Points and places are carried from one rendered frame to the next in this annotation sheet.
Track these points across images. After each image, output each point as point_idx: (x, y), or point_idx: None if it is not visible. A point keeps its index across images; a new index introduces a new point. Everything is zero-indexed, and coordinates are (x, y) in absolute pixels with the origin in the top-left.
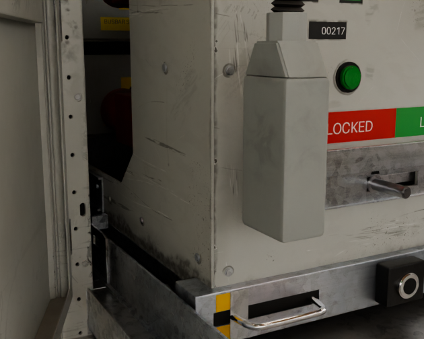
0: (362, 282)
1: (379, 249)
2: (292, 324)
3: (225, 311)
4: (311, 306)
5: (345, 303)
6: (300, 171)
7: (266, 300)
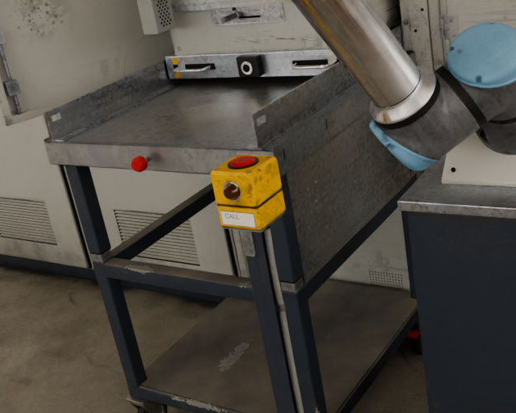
0: (235, 64)
1: (247, 49)
2: (205, 77)
3: (177, 65)
4: (212, 70)
5: (228, 72)
6: (142, 8)
7: (192, 63)
